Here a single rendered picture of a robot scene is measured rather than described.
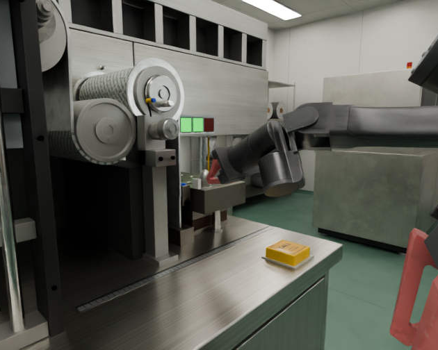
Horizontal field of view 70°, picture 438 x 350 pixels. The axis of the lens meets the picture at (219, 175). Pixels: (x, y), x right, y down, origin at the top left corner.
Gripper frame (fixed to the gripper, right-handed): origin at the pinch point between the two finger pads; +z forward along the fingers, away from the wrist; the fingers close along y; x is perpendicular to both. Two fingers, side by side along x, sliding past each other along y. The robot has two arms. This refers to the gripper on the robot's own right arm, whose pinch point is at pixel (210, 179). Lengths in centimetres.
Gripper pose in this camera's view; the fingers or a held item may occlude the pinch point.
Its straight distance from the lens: 67.4
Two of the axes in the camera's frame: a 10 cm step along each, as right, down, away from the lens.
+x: -3.9, -9.0, 2.0
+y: 6.7, -1.3, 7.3
